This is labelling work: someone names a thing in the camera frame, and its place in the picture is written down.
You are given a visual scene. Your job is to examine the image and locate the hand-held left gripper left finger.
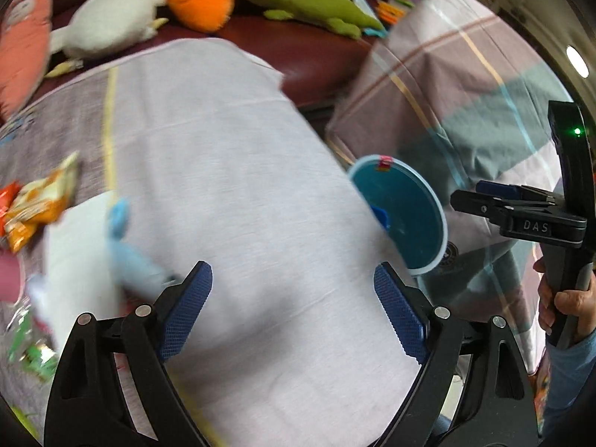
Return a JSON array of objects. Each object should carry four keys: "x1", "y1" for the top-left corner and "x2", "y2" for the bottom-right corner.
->
[{"x1": 44, "y1": 261, "x2": 213, "y2": 447}]

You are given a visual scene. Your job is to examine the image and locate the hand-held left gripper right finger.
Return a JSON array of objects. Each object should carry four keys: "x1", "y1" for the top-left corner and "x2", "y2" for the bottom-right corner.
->
[{"x1": 368, "y1": 262, "x2": 543, "y2": 447}]

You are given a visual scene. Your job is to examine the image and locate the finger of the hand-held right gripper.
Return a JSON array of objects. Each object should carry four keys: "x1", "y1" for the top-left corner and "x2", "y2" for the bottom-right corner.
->
[
  {"x1": 476, "y1": 180, "x2": 562, "y2": 206},
  {"x1": 450, "y1": 190, "x2": 517, "y2": 221}
]

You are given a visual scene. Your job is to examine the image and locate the light blue plastic bin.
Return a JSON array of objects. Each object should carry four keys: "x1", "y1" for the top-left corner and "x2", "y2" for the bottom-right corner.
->
[{"x1": 348, "y1": 153, "x2": 448, "y2": 276}]

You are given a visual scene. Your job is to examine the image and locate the white paper sheet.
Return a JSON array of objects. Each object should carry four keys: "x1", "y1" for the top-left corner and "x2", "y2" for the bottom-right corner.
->
[{"x1": 44, "y1": 193, "x2": 124, "y2": 343}]

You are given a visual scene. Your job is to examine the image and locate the person's right forearm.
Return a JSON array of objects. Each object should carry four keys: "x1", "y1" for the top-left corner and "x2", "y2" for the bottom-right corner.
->
[{"x1": 541, "y1": 330, "x2": 596, "y2": 439}]

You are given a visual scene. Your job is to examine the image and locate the person's right hand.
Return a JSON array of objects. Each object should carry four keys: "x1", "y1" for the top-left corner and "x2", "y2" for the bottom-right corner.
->
[{"x1": 533, "y1": 258, "x2": 596, "y2": 338}]

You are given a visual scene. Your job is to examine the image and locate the light blue crumpled wrapper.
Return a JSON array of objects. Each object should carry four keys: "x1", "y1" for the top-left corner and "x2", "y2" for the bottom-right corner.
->
[{"x1": 106, "y1": 197, "x2": 180, "y2": 301}]

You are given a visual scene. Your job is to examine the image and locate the plaid blanket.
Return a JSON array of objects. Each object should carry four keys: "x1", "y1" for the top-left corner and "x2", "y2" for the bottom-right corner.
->
[{"x1": 325, "y1": 0, "x2": 576, "y2": 375}]

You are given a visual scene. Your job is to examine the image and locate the round ceiling light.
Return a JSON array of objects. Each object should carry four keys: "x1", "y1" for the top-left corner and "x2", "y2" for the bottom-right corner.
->
[{"x1": 565, "y1": 45, "x2": 590, "y2": 78}]

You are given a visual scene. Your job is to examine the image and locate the bright green wrapper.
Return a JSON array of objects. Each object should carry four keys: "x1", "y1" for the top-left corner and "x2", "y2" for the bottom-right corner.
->
[{"x1": 7, "y1": 312, "x2": 60, "y2": 384}]

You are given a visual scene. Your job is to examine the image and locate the orange snack packet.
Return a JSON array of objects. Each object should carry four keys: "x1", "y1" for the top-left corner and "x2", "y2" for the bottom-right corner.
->
[{"x1": 2, "y1": 151, "x2": 81, "y2": 255}]

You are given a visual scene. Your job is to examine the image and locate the colourful paper pieces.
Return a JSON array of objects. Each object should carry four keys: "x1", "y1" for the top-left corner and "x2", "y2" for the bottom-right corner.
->
[{"x1": 353, "y1": 0, "x2": 421, "y2": 39}]

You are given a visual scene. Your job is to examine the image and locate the maroon leather sofa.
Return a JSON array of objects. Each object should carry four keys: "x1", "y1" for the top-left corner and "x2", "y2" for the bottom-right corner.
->
[{"x1": 44, "y1": 0, "x2": 408, "y2": 109}]

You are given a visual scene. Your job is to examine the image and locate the green lizard plush toy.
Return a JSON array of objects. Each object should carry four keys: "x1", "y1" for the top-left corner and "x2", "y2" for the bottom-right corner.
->
[{"x1": 233, "y1": 0, "x2": 388, "y2": 41}]

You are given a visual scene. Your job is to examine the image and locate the white duck plush toy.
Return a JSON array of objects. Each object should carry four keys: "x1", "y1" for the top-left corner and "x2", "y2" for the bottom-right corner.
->
[{"x1": 45, "y1": 0, "x2": 171, "y2": 78}]

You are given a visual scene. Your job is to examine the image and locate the pink plush toy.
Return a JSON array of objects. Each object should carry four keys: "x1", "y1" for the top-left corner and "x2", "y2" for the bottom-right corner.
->
[{"x1": 0, "y1": 0, "x2": 55, "y2": 118}]

